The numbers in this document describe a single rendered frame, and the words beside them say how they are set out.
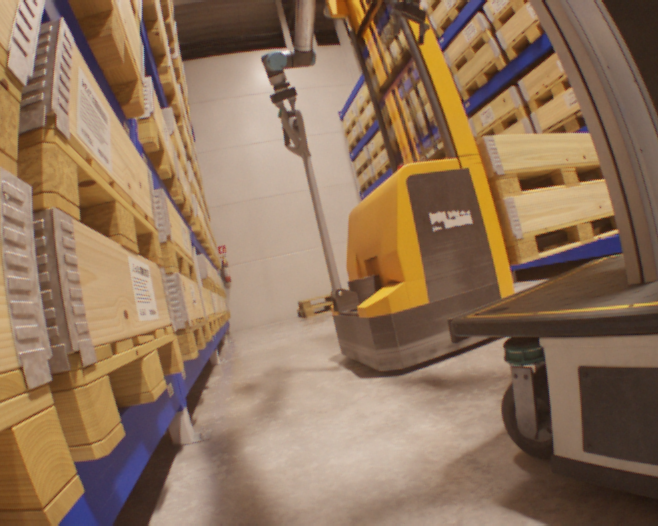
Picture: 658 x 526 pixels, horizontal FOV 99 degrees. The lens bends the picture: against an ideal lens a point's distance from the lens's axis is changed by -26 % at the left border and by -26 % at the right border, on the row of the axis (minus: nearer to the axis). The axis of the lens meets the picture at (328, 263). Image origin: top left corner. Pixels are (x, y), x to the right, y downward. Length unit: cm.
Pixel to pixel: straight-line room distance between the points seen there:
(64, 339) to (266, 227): 713
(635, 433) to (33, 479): 66
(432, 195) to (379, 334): 66
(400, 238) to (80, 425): 139
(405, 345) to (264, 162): 668
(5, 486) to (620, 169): 86
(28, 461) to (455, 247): 167
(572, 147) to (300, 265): 597
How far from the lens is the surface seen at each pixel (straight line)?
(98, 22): 115
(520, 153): 218
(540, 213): 214
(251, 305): 739
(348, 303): 189
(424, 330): 165
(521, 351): 71
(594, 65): 72
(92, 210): 89
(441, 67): 220
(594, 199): 256
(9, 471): 38
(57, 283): 53
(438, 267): 169
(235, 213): 760
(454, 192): 181
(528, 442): 83
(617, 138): 68
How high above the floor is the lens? 44
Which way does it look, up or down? 3 degrees up
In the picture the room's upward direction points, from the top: 13 degrees counter-clockwise
